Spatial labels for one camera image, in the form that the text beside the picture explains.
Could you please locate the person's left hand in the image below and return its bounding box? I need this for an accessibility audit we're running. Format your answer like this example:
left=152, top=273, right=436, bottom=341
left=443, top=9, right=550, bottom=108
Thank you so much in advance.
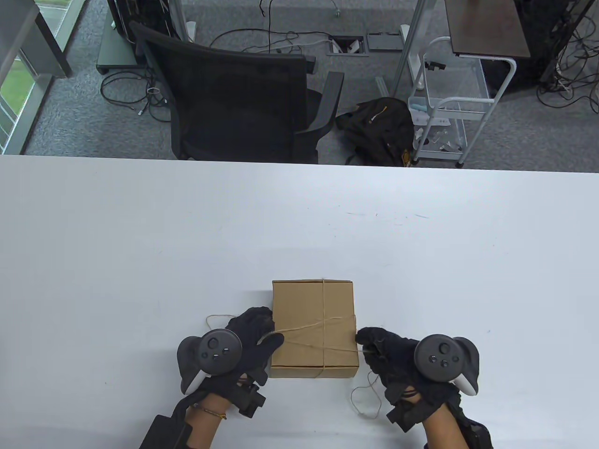
left=198, top=307, right=285, bottom=399

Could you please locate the person's right hand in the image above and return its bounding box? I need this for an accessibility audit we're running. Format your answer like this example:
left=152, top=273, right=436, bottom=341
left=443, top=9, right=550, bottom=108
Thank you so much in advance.
left=356, top=327, right=462, bottom=424

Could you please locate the brown cardboard box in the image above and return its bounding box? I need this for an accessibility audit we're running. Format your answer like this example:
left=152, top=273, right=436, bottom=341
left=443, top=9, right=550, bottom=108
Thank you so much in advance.
left=269, top=279, right=360, bottom=379

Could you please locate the thin jute twine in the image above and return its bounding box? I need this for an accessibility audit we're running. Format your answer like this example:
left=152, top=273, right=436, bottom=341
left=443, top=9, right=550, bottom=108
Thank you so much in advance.
left=206, top=279, right=383, bottom=418

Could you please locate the person's left forearm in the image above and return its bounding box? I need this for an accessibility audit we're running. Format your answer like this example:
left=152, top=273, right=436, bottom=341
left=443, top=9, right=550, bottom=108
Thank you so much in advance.
left=189, top=393, right=231, bottom=449

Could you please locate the black forearm battery pack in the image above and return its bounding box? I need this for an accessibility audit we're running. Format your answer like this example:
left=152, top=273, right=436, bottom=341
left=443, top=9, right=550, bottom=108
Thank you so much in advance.
left=466, top=421, right=493, bottom=449
left=139, top=415, right=192, bottom=449

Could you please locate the person's right forearm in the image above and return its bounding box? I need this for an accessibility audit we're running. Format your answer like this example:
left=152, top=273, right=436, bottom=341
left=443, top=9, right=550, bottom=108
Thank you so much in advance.
left=423, top=405, right=468, bottom=449

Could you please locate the grey floor outlet box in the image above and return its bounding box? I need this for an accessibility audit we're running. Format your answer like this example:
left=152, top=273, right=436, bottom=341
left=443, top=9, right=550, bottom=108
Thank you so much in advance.
left=326, top=35, right=369, bottom=57

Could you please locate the grey and white hand controller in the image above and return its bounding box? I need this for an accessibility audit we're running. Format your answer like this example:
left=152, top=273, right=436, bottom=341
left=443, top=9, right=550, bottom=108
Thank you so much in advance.
left=414, top=333, right=480, bottom=397
left=177, top=329, right=243, bottom=395

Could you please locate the black backpack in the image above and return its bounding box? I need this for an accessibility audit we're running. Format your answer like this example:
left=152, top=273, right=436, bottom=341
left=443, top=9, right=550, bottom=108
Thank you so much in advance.
left=336, top=97, right=417, bottom=167

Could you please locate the black mesh office chair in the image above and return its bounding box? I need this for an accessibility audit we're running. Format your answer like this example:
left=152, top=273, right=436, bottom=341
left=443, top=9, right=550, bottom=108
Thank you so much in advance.
left=129, top=21, right=344, bottom=164

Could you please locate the grey floor cover plate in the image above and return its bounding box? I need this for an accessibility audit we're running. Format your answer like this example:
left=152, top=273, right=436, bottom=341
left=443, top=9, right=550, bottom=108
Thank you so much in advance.
left=366, top=32, right=403, bottom=51

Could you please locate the black equipment rack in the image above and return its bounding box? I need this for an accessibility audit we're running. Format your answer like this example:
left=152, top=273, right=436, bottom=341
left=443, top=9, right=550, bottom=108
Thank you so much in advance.
left=107, top=0, right=174, bottom=38

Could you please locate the dark brown side table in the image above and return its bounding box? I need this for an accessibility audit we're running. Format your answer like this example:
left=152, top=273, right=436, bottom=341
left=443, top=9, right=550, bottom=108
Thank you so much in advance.
left=445, top=0, right=532, bottom=59

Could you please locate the braided wrist bracelet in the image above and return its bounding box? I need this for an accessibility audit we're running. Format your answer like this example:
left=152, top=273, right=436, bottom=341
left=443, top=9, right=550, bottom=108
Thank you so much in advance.
left=192, top=403, right=228, bottom=420

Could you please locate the black floor cable tangle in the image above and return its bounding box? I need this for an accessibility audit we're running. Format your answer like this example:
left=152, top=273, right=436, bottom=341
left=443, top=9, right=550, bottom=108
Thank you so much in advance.
left=536, top=0, right=599, bottom=113
left=101, top=70, right=171, bottom=123

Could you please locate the white wire cart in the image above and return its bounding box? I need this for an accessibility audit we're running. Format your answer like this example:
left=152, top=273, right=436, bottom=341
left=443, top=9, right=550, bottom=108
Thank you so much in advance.
left=407, top=36, right=518, bottom=169

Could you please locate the grey stand base plate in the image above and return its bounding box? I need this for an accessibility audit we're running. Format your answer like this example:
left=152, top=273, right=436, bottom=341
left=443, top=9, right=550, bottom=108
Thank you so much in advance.
left=97, top=28, right=146, bottom=73

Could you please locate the grey aluminium post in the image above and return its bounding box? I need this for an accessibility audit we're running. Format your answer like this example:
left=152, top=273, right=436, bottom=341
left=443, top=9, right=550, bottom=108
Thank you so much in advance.
left=391, top=0, right=429, bottom=96

